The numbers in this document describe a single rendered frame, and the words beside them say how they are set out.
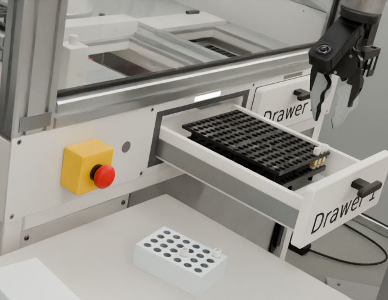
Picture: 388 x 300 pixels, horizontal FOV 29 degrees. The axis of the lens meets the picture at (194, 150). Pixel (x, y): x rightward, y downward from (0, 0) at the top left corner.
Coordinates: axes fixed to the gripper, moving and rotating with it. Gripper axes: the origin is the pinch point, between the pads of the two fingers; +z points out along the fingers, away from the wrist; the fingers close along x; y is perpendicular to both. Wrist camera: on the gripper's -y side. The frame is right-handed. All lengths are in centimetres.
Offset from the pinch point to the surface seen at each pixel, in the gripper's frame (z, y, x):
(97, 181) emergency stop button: 9.8, -39.7, 16.0
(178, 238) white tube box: 18.0, -30.0, 5.1
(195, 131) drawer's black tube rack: 7.3, -13.5, 17.9
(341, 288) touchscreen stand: 94, 101, 24
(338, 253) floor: 98, 128, 39
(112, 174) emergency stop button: 9.0, -37.0, 15.5
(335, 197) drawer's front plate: 7.9, -10.7, -10.9
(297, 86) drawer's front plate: 5.6, 26.5, 21.3
